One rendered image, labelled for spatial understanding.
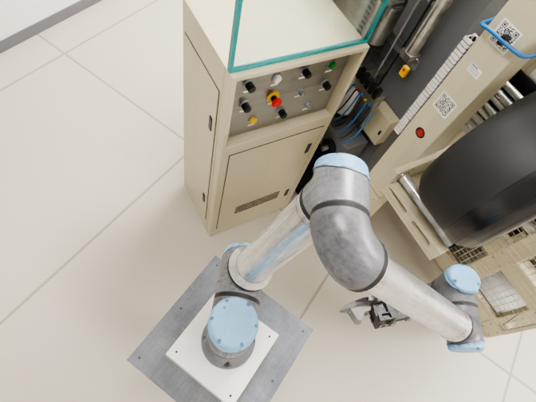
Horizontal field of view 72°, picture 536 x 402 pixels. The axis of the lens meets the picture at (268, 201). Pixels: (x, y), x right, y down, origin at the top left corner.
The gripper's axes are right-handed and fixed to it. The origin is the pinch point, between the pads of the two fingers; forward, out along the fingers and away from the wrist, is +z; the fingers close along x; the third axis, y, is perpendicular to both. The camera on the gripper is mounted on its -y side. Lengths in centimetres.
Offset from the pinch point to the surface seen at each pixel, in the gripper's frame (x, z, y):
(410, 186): 4, -45, -46
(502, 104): -16, -90, -67
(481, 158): -35, -44, -23
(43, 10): 16, 134, -256
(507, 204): -29, -47, -10
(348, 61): -33, -24, -82
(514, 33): -59, -56, -47
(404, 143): -4, -48, -62
